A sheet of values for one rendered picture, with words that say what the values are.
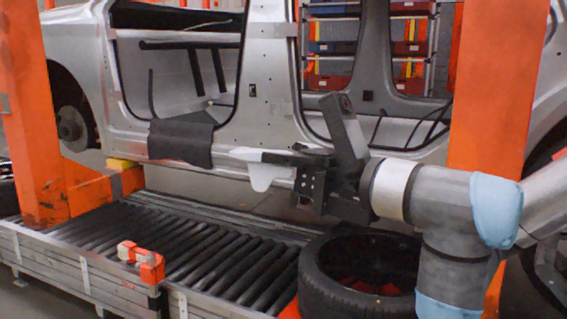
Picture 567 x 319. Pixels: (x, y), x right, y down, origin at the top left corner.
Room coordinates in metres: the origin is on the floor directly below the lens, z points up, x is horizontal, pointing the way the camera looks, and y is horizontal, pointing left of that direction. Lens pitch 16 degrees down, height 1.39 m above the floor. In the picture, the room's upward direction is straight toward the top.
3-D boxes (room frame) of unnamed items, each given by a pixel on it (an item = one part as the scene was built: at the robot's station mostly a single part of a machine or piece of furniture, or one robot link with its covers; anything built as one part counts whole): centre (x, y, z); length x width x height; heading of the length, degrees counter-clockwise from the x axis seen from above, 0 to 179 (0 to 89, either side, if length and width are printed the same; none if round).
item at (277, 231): (2.26, 0.22, 0.28); 2.47 x 0.06 x 0.22; 62
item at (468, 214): (0.41, -0.20, 1.21); 0.11 x 0.08 x 0.09; 52
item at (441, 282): (0.42, -0.21, 1.12); 0.11 x 0.08 x 0.11; 142
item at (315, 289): (1.49, -0.40, 0.39); 0.66 x 0.66 x 0.24
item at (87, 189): (2.13, 1.05, 0.69); 0.52 x 0.17 x 0.35; 152
